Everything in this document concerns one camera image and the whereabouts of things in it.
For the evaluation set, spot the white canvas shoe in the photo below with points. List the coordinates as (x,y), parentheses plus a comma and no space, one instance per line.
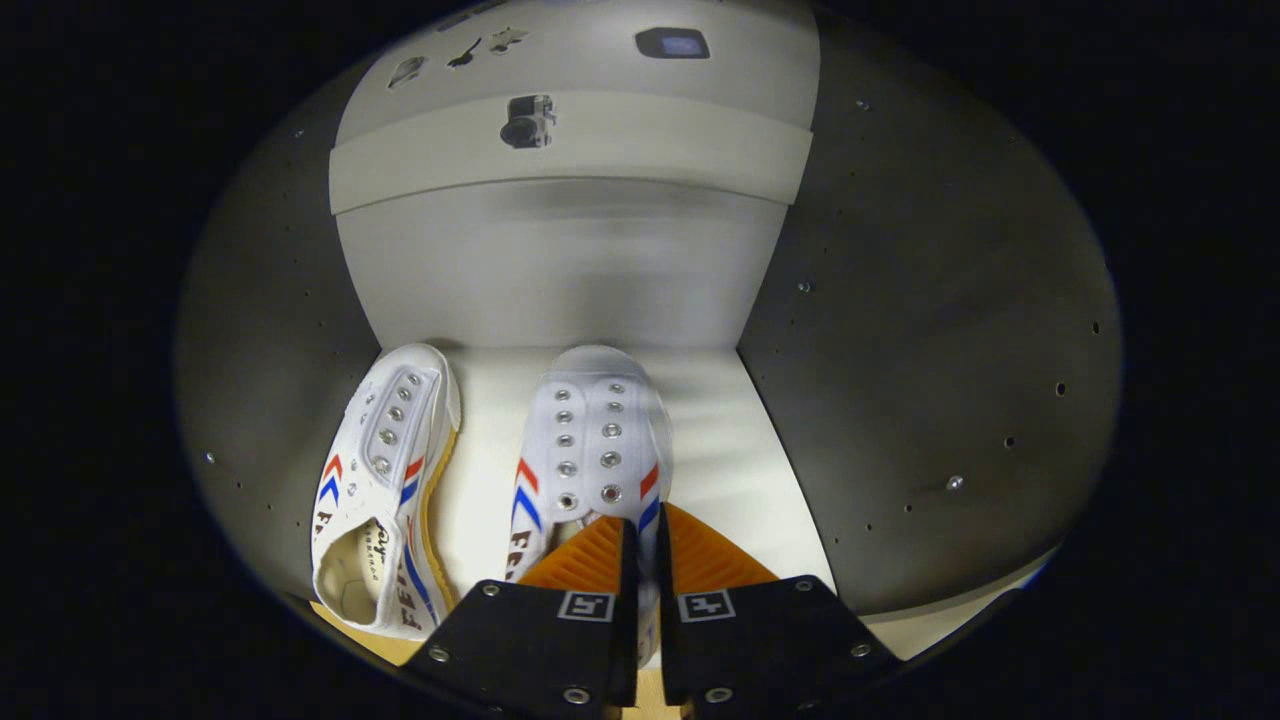
(385,460)
(590,420)

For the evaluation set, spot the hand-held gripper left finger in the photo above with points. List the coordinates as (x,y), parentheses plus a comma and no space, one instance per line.
(629,620)

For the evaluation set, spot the beige cabinet shelf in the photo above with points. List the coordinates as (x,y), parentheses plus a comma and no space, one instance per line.
(650,150)

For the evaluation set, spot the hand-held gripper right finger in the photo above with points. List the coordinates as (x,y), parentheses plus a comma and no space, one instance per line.
(665,640)

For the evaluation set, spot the dark grey shoe cabinet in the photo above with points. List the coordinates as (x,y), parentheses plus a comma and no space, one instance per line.
(950,300)

